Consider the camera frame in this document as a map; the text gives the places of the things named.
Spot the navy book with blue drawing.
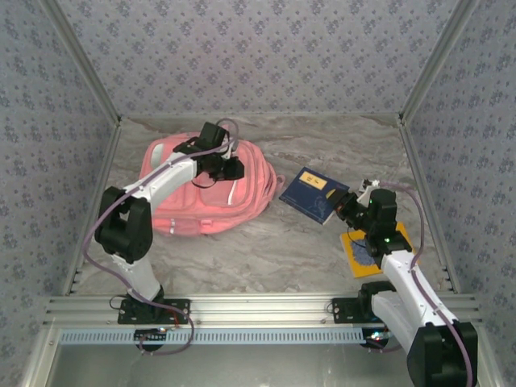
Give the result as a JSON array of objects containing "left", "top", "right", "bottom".
[{"left": 278, "top": 166, "right": 351, "bottom": 227}]

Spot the pink student backpack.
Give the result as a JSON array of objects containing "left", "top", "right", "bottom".
[{"left": 139, "top": 131, "right": 287, "bottom": 238}]

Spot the yellow book with blue picture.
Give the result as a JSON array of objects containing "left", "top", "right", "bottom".
[{"left": 339, "top": 220, "right": 419, "bottom": 280}]

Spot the small black controller board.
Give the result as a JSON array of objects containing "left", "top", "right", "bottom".
[
  {"left": 134, "top": 328, "right": 169, "bottom": 344},
  {"left": 361, "top": 328, "right": 394, "bottom": 348}
]

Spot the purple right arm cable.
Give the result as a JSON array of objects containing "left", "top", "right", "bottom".
[{"left": 368, "top": 181, "right": 476, "bottom": 387}]

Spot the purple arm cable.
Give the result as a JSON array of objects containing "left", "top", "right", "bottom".
[
  {"left": 368, "top": 181, "right": 476, "bottom": 387},
  {"left": 82, "top": 118, "right": 239, "bottom": 356}
]

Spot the aluminium side rail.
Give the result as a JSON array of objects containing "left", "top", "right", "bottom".
[
  {"left": 397, "top": 116, "right": 463, "bottom": 294},
  {"left": 62, "top": 120, "right": 123, "bottom": 295}
]

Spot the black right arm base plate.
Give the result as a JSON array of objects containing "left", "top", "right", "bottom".
[{"left": 331, "top": 297, "right": 406, "bottom": 325}]

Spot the aluminium mounting rail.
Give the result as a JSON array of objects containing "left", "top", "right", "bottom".
[{"left": 42, "top": 293, "right": 484, "bottom": 327}]

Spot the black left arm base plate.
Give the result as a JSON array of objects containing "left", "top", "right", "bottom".
[{"left": 117, "top": 298, "right": 191, "bottom": 325}]

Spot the aluminium frame post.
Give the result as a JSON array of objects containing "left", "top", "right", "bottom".
[
  {"left": 38, "top": 0, "right": 123, "bottom": 126},
  {"left": 397, "top": 0, "right": 481, "bottom": 124}
]

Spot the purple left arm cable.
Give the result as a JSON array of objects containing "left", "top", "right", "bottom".
[{"left": 82, "top": 118, "right": 239, "bottom": 356}]

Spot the pale blue slotted cable duct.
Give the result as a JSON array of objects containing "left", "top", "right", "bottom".
[{"left": 59, "top": 327, "right": 370, "bottom": 346}]

